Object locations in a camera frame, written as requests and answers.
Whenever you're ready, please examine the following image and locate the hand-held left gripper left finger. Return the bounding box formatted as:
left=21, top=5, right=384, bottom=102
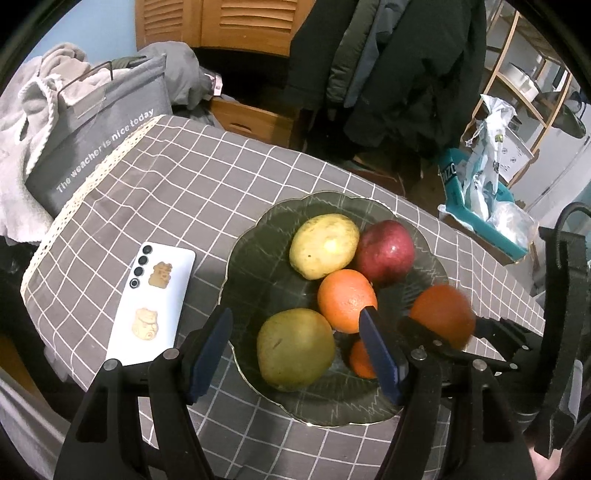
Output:
left=53, top=307, right=235, bottom=480

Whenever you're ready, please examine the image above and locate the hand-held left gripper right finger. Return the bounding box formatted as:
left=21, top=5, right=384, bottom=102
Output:
left=359, top=307, right=539, bottom=480

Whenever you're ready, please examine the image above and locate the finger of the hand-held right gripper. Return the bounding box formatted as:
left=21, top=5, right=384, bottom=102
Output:
left=471, top=316, right=546, bottom=356
left=398, top=315, right=522, bottom=374

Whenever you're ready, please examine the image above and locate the orange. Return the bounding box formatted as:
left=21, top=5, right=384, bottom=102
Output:
left=317, top=269, right=378, bottom=334
left=409, top=284, right=476, bottom=350
left=348, top=339, right=379, bottom=380

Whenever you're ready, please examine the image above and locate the green pear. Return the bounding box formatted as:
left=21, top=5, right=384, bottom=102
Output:
left=257, top=308, right=336, bottom=392

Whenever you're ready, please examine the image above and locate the red apple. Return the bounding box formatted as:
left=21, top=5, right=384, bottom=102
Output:
left=355, top=220, right=416, bottom=287

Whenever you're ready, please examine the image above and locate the dark glass scalloped plate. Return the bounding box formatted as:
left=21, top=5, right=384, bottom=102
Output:
left=218, top=191, right=451, bottom=428

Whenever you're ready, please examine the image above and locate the white smartphone with stickers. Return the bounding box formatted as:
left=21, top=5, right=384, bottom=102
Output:
left=105, top=241, right=197, bottom=367

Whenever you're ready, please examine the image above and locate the clear plastic bag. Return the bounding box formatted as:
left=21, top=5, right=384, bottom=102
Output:
left=489, top=200, right=536, bottom=250

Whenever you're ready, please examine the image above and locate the white printed plastic bag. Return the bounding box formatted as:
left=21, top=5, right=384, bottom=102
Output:
left=462, top=93, right=518, bottom=220

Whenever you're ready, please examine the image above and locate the teal and brown cardboard box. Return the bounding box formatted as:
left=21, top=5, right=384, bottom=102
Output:
left=436, top=148, right=532, bottom=264

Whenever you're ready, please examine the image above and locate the white printed carton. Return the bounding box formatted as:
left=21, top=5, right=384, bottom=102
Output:
left=496, top=134, right=539, bottom=185

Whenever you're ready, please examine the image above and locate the grey checked tablecloth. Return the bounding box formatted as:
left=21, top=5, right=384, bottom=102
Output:
left=21, top=114, right=548, bottom=480

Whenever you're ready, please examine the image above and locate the black pan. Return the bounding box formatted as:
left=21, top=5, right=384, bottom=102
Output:
left=540, top=90, right=588, bottom=139

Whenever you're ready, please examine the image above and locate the light grey fabric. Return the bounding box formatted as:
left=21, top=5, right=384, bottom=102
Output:
left=0, top=369, right=70, bottom=480

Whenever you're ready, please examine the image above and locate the white pot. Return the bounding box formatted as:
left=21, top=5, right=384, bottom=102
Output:
left=503, top=62, right=541, bottom=101

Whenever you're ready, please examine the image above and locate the wooden drawer unit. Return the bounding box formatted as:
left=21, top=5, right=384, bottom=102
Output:
left=208, top=95, right=301, bottom=151

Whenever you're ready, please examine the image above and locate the wooden shelf rack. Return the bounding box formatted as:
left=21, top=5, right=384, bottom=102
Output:
left=480, top=9, right=580, bottom=155

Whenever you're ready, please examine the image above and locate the grey fabric storage bag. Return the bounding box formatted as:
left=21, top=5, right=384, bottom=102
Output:
left=25, top=54, right=174, bottom=217

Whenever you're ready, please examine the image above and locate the large black hanging coat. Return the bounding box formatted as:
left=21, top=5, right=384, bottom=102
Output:
left=346, top=0, right=488, bottom=155

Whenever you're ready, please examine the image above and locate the grey padded jacket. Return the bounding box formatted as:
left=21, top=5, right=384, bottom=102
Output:
left=136, top=42, right=218, bottom=116

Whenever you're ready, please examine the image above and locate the olive green hanging jacket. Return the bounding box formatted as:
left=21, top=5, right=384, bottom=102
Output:
left=325, top=0, right=384, bottom=107

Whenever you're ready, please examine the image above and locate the beige fleece garment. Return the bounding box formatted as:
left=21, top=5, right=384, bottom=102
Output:
left=0, top=44, right=114, bottom=243

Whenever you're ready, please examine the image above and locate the black hanging jacket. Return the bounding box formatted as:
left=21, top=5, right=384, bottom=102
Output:
left=284, top=0, right=354, bottom=112

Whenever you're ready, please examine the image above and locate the wooden louvered cabinet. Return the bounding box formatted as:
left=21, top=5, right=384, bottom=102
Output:
left=134, top=0, right=319, bottom=58

